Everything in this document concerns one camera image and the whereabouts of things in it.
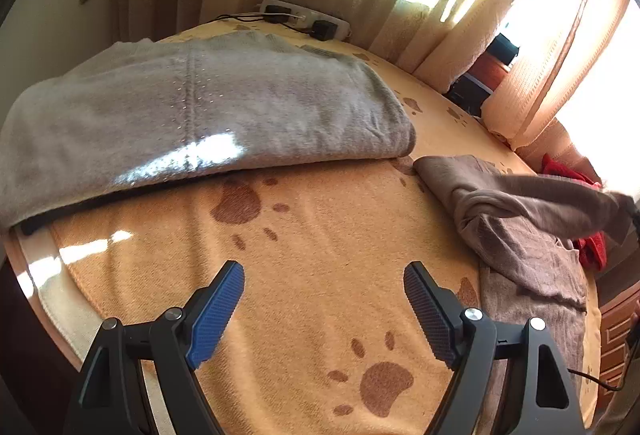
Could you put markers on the cream ribbed curtain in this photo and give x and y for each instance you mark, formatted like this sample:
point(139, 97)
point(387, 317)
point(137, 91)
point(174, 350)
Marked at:
point(545, 80)

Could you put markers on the dark wooden cabinet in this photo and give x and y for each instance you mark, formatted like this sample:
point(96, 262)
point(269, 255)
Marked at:
point(470, 90)

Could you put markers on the white power strip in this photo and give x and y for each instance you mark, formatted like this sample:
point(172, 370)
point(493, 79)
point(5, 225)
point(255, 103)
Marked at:
point(292, 10)

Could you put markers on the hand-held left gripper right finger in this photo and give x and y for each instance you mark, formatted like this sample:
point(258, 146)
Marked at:
point(430, 315)

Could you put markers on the black charger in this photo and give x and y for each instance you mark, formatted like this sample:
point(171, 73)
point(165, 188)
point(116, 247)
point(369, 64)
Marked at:
point(322, 31)

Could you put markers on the carved wooden door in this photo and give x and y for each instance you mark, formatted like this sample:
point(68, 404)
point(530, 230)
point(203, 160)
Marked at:
point(620, 335)

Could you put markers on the yellow paw print blanket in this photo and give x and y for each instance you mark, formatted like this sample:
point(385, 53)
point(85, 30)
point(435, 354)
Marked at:
point(310, 225)

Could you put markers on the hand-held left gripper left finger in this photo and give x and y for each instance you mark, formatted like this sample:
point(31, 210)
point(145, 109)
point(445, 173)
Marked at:
point(215, 315)

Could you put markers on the grey knit sweater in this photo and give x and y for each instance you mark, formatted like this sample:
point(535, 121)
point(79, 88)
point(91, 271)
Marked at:
point(200, 115)

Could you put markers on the red knit sweater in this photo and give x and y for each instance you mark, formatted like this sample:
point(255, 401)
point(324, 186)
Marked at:
point(592, 252)

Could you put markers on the taupe knit sweater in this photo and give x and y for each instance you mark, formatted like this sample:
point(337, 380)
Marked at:
point(525, 245)

